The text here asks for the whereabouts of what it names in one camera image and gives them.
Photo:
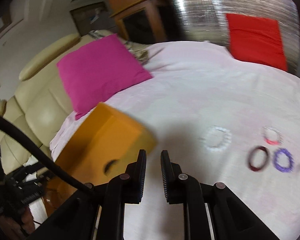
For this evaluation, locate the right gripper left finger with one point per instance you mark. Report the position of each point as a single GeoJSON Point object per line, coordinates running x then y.
{"type": "Point", "coordinates": [128, 186]}

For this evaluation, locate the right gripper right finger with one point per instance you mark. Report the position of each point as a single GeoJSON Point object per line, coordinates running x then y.
{"type": "Point", "coordinates": [179, 187]}

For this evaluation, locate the dark red bangle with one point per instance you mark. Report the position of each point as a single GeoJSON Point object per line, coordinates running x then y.
{"type": "Point", "coordinates": [258, 158]}

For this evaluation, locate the person left hand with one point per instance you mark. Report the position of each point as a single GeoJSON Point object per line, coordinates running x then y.
{"type": "Point", "coordinates": [13, 230]}

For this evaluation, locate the orange cardboard box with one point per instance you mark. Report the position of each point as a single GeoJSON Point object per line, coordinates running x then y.
{"type": "Point", "coordinates": [99, 146]}

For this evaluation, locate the cream leather sofa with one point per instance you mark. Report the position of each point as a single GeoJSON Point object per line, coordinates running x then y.
{"type": "Point", "coordinates": [40, 104]}

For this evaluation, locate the magenta pillow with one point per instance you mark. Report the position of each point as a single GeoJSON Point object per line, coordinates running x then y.
{"type": "Point", "coordinates": [97, 71]}

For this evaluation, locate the patterned cloth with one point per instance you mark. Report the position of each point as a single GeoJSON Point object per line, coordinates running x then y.
{"type": "Point", "coordinates": [140, 51]}

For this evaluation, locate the red pillow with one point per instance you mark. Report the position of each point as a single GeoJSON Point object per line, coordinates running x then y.
{"type": "Point", "coordinates": [256, 40]}

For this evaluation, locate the silver foil insulation sheet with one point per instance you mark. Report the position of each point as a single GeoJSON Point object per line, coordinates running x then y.
{"type": "Point", "coordinates": [205, 20]}

